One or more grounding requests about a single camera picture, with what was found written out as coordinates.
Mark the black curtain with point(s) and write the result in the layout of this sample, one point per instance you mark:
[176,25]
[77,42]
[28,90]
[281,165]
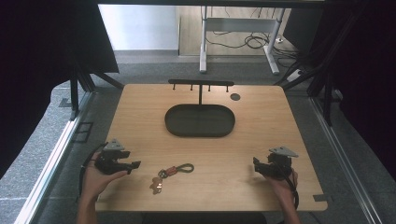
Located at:
[40,62]
[367,77]

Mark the white desk frame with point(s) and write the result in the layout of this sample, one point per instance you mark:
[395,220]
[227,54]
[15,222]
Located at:
[239,24]

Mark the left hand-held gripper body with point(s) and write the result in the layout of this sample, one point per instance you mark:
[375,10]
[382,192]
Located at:
[108,164]

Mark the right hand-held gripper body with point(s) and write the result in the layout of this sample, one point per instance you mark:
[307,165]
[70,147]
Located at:
[279,166]

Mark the black round table cap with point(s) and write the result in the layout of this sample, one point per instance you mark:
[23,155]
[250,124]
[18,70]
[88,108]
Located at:
[235,96]

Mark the black overhead bar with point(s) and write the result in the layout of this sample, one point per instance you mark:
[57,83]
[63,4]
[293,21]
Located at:
[211,3]

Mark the white power strip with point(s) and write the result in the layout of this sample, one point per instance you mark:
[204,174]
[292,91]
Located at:
[294,75]

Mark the black frame strut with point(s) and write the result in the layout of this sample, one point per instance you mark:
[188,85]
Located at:
[327,90]
[81,81]

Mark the person's left hand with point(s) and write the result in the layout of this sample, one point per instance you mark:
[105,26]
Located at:
[95,182]

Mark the aluminium frame rail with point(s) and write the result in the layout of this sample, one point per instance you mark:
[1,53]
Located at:
[342,158]
[53,161]

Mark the person's right hand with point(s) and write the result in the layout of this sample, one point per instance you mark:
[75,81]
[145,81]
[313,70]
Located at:
[281,186]

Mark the black key rack with tray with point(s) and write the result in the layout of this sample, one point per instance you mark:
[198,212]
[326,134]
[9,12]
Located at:
[199,120]

